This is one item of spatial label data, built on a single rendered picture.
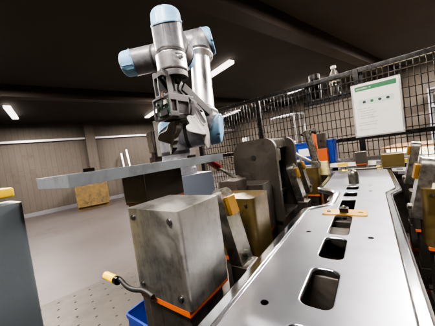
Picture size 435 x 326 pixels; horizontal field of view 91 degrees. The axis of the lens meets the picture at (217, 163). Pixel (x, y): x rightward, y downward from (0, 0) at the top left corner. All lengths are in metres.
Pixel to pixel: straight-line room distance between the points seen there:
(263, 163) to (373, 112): 1.05
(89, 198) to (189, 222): 7.35
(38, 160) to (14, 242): 8.49
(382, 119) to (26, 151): 8.74
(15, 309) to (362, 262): 0.44
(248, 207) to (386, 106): 1.26
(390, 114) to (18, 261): 1.56
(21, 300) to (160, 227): 0.20
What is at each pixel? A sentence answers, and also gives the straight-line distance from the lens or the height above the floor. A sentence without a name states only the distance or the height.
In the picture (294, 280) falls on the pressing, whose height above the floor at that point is 1.00.
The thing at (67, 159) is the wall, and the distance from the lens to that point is 8.84.
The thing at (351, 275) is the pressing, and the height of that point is 1.00.
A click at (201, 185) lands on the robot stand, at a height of 1.05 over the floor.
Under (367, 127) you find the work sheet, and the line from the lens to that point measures 1.53.
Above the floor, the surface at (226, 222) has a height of 1.06.
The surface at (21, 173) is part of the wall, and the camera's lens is 8.87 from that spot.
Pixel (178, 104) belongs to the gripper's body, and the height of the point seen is 1.29.
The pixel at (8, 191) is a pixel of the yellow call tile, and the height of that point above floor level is 1.16.
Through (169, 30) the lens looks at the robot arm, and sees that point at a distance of 0.59.
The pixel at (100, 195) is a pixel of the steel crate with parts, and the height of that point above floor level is 0.37.
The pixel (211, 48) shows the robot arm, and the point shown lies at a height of 1.62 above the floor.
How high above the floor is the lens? 1.17
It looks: 3 degrees down
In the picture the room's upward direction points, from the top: 8 degrees counter-clockwise
